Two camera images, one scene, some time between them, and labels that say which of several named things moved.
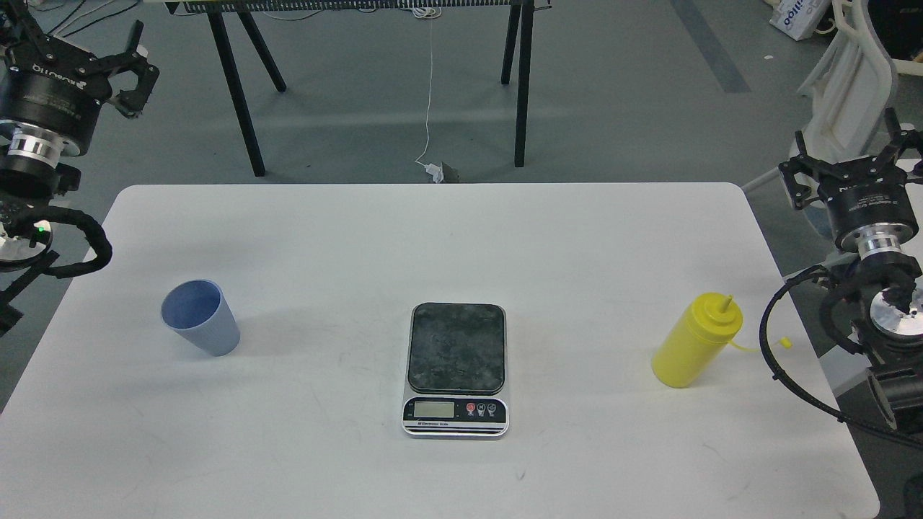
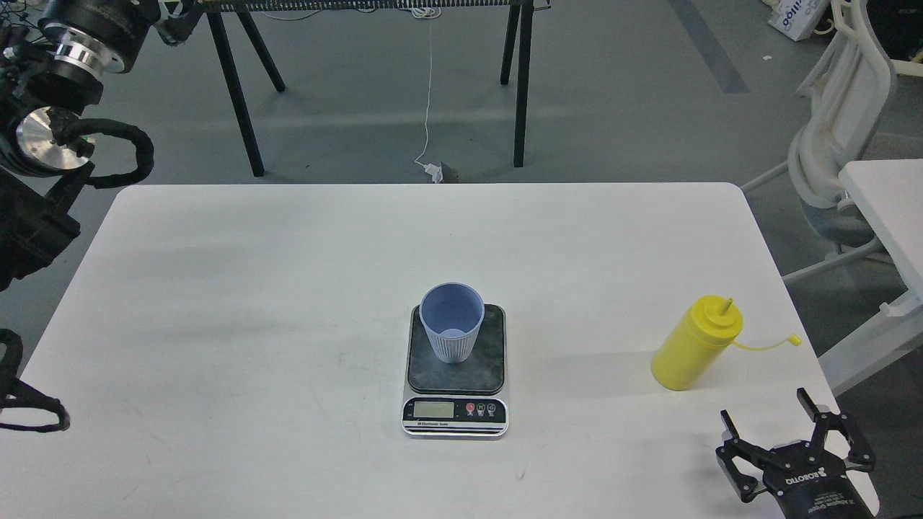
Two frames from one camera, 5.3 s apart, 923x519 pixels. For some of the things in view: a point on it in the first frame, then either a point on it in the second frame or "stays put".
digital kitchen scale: x=456 y=371 stays put
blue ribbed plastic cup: x=199 y=310 -> x=452 y=313
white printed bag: x=798 y=19 stays put
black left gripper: x=51 y=94 -> x=107 y=34
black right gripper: x=869 y=205 -> x=812 y=484
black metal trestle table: x=216 y=8 stays put
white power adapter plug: x=437 y=171 stays put
